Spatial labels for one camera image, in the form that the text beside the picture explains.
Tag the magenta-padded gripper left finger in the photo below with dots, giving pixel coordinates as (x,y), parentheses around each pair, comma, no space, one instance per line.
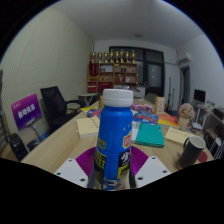
(71,171)

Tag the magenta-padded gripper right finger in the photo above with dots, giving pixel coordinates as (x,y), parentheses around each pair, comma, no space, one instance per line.
(151,170)

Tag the blue drink bottle white cap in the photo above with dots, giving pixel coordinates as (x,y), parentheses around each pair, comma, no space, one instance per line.
(115,133)

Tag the teal book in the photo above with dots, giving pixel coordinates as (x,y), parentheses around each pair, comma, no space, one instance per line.
(150,135)

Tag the dark mug white inside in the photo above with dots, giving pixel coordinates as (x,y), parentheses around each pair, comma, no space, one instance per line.
(190,153)

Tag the beige book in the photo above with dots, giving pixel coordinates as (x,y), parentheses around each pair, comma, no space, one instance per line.
(177,136)

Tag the white printed booklet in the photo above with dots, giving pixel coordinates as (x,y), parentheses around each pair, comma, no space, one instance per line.
(135,130)

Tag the cream book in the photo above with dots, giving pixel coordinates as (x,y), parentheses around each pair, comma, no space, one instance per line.
(86,127)

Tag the large blue red book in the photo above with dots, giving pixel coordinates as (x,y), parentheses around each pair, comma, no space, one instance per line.
(146,117)

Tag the orange book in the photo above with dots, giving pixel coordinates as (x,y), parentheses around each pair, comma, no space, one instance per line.
(168,119)

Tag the flat round red coaster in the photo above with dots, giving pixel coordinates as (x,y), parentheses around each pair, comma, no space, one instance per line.
(203,157)

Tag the black backpack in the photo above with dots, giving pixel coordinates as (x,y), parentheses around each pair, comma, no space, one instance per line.
(17,146)

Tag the small blue red booklet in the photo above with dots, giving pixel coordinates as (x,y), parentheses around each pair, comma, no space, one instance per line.
(94,112)

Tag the pink packet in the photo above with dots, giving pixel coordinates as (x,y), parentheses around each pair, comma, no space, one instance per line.
(141,107)

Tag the yellow paper sheet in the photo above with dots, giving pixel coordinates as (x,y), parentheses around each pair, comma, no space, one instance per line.
(87,109)

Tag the small standing card box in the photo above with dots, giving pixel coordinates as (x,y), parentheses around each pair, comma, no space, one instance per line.
(159,105)

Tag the black office chair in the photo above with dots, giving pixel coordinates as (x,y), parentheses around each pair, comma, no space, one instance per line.
(55,106)

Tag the pink flowers in pot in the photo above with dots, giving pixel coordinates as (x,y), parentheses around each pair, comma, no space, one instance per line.
(186,111)

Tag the white round stool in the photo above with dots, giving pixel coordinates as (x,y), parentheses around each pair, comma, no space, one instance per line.
(217,143)

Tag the yellow gift box red ribbon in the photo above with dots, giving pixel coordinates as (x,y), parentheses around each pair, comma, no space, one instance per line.
(101,103)

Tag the purple sign board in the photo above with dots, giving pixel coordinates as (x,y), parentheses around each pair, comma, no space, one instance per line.
(26,111)

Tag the small round white table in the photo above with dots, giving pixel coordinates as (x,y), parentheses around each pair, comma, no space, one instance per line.
(87,96)

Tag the cluttered side desk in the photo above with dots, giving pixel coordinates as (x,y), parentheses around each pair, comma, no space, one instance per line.
(215,116)

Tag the black computer monitor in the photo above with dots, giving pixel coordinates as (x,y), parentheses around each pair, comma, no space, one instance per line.
(200,96)

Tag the black framed glass door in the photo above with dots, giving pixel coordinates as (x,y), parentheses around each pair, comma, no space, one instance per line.
(155,75)

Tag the wooden shelf unit with trophies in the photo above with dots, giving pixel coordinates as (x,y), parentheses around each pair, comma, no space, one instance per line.
(106,78)

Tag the white air conditioner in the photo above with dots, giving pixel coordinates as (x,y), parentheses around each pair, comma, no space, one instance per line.
(184,58)

